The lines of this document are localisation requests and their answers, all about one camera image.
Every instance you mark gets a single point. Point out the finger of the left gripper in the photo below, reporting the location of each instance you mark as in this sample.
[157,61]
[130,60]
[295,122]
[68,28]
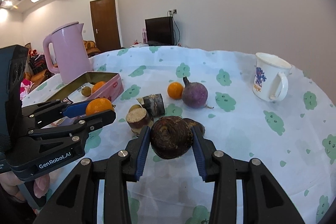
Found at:
[39,136]
[48,112]

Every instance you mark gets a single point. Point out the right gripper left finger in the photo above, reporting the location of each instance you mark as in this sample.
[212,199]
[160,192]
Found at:
[75,200]

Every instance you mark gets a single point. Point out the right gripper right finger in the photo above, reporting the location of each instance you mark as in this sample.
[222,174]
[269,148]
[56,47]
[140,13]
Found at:
[264,200]

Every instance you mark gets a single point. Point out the medium orange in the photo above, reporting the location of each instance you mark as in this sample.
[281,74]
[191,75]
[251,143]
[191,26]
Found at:
[98,105]

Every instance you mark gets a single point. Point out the brown longan fruit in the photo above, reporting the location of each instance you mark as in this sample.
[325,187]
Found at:
[86,91]

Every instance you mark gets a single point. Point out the large orange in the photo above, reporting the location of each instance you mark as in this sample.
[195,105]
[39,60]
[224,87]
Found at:
[97,86]

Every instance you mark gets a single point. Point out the cut sugarcane piece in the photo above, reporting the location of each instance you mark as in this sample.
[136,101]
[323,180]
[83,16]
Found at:
[137,119]

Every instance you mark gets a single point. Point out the dark sugarcane piece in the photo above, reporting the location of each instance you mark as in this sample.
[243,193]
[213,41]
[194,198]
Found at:
[153,104]

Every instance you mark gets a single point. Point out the dark water chestnut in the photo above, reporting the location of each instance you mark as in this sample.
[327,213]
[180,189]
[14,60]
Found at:
[192,123]
[170,137]

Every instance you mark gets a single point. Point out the small orange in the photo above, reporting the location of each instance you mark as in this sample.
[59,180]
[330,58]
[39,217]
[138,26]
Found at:
[175,90]

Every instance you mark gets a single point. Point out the purple round radish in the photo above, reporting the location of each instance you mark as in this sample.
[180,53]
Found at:
[195,95]

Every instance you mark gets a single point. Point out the pink floral cushion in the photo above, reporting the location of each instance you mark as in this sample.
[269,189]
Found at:
[26,85]

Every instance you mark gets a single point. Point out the pink electric kettle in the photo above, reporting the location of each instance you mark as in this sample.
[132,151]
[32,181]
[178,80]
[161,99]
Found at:
[63,35]

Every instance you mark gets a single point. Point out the pink metal tin box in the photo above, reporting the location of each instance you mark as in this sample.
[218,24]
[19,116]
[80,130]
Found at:
[72,91]

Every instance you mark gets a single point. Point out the tv stand with clutter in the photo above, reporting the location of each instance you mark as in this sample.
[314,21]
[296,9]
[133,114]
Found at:
[137,44]

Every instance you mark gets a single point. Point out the brown wooden door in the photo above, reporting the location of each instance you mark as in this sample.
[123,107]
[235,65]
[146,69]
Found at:
[105,25]

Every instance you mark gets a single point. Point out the white floral mug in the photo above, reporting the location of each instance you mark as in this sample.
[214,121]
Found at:
[271,77]

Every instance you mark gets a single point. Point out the black television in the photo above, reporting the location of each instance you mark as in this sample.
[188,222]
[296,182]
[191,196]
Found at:
[160,31]

